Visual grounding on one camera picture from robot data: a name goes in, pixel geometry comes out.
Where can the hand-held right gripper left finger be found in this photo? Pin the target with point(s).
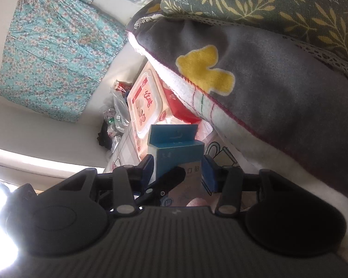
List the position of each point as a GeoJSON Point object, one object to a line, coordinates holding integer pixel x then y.
{"type": "Point", "coordinates": [147, 166]}

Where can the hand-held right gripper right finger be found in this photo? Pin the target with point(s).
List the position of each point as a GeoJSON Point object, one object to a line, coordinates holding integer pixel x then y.
{"type": "Point", "coordinates": [209, 173]}

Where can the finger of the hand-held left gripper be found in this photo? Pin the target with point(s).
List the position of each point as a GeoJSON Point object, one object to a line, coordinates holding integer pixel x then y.
{"type": "Point", "coordinates": [169, 179]}

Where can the blue bandage box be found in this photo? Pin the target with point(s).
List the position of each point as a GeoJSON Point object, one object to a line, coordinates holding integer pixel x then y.
{"type": "Point", "coordinates": [177, 150]}

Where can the person's right hand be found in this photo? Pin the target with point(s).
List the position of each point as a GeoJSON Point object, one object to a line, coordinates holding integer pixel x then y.
{"type": "Point", "coordinates": [198, 203]}

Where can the clear plastic bag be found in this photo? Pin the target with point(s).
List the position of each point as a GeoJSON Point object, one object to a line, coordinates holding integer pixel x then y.
{"type": "Point", "coordinates": [120, 110]}

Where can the pink wet wipes pack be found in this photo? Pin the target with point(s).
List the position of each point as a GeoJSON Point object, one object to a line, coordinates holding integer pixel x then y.
{"type": "Point", "coordinates": [145, 101]}

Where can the red tissue pack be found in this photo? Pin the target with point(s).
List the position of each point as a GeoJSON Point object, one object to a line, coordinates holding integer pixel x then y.
{"type": "Point", "coordinates": [177, 104]}

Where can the grey white blanket yellow print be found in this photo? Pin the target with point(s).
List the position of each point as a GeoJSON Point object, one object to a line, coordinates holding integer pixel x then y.
{"type": "Point", "coordinates": [272, 92]}

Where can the teal floral cloth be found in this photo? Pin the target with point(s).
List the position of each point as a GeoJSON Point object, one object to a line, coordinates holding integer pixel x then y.
{"type": "Point", "coordinates": [55, 52]}

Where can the green leaf print pillow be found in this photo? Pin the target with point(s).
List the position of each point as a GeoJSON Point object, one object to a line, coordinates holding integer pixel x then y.
{"type": "Point", "coordinates": [264, 3]}

